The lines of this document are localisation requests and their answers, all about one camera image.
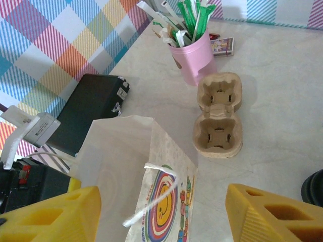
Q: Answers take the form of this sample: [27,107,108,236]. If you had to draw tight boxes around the left wrist camera with white mount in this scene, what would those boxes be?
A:
[0,105,61,170]

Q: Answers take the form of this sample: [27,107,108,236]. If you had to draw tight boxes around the pink sachet holder cup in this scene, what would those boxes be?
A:
[168,26,218,87]

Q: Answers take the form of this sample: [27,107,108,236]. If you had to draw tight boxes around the white stick sachet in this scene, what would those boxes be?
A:
[161,1,185,31]

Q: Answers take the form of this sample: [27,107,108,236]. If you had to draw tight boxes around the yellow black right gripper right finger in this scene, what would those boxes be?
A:
[225,183,323,242]

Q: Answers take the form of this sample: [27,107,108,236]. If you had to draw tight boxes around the stack of cardboard cup carriers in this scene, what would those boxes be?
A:
[193,72,244,159]

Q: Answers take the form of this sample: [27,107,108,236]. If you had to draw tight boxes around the green and white straws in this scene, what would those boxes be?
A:
[137,1,177,30]

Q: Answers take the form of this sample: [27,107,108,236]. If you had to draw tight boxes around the small printed matchbox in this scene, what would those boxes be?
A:
[209,37,235,58]

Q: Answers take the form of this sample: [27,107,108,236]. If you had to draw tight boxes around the green stick sachet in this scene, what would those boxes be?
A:
[178,0,196,47]
[194,4,217,42]

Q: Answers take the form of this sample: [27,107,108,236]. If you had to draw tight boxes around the stack of black cup lids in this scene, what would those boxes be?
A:
[301,168,323,204]

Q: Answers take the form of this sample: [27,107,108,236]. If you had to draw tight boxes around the black hard case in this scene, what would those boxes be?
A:
[46,74,131,158]

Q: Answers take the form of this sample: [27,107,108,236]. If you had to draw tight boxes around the white smiley print paper bag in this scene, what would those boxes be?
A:
[29,115,199,242]

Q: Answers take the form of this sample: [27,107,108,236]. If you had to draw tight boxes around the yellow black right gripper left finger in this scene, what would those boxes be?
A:
[0,185,102,242]

